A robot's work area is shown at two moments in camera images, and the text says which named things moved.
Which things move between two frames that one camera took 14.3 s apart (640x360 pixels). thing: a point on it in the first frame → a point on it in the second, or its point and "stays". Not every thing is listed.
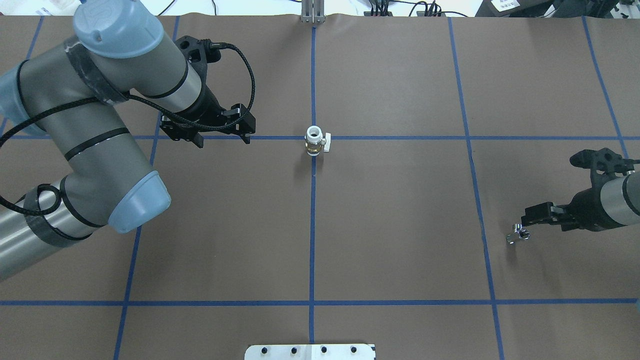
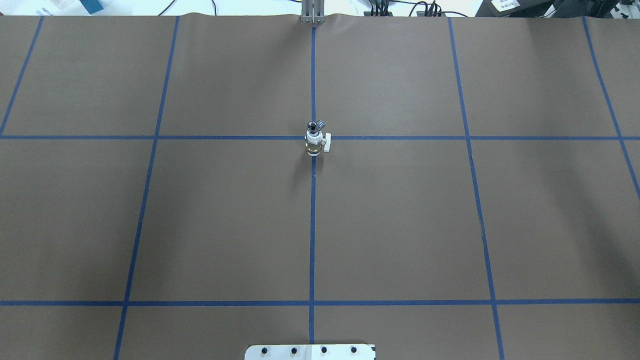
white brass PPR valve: [315, 140] stays
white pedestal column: [309, 352] stays
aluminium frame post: [313, 11] stays
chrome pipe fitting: [519, 232] → [313, 127]
